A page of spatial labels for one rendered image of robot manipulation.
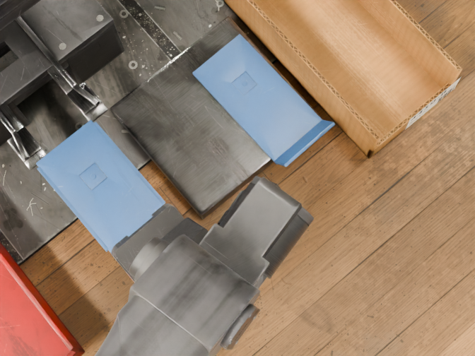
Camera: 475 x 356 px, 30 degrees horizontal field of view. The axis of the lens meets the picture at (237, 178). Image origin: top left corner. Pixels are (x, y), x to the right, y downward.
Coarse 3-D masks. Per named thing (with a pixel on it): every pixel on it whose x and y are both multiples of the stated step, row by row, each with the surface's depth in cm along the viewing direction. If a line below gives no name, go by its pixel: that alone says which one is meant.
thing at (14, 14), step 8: (0, 0) 74; (8, 0) 77; (16, 0) 78; (24, 0) 79; (32, 0) 80; (40, 0) 81; (0, 8) 77; (8, 8) 78; (16, 8) 79; (24, 8) 80; (0, 16) 78; (8, 16) 79; (16, 16) 80; (0, 24) 79
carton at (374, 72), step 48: (240, 0) 97; (288, 0) 102; (336, 0) 102; (384, 0) 95; (288, 48) 94; (336, 48) 100; (384, 48) 100; (432, 48) 94; (336, 96) 92; (384, 96) 98; (432, 96) 96; (384, 144) 96
